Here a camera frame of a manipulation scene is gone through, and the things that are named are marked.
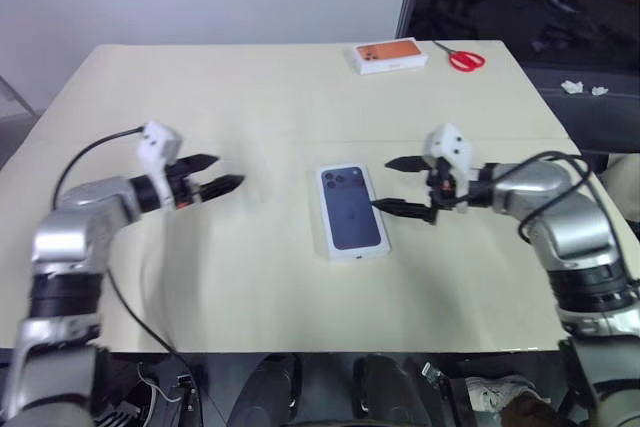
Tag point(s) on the orange print phone box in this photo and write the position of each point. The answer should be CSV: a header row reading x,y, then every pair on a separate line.
x,y
387,54

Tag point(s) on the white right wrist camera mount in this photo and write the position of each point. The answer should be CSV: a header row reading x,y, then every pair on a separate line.
x,y
452,144

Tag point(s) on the white sneaker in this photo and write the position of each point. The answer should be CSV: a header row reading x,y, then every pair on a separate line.
x,y
495,392

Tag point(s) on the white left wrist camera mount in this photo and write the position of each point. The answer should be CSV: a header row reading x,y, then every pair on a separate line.
x,y
157,142

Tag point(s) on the black rounded shell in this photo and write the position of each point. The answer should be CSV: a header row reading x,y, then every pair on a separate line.
x,y
275,392
385,392

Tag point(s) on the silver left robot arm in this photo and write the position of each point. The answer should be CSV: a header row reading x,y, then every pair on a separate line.
x,y
75,227

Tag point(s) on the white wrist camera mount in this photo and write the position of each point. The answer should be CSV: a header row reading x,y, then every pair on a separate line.
x,y
157,142
452,144

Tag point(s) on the crumpled white paper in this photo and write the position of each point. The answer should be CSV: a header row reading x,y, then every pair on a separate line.
x,y
571,86
599,90

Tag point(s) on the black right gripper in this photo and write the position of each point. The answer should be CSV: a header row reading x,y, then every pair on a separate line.
x,y
440,192

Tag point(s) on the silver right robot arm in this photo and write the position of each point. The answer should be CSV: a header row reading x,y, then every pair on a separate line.
x,y
565,217

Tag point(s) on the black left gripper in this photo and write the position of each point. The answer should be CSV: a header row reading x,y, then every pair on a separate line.
x,y
185,189

